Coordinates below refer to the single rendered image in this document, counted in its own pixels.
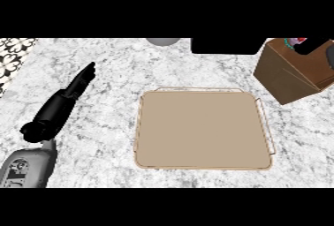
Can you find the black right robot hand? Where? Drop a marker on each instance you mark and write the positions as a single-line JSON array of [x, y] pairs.
[[317, 47]]

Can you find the pink frosted cupcake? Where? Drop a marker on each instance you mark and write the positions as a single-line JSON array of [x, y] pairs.
[[296, 41]]

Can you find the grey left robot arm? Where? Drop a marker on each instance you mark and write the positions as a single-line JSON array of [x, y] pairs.
[[29, 167]]

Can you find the brown cardboard box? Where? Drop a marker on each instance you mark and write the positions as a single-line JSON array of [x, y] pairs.
[[289, 75]]

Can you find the beige square tray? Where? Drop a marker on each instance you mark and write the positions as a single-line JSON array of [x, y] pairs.
[[203, 129]]

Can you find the grey round object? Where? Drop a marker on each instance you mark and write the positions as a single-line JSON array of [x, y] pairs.
[[163, 41]]

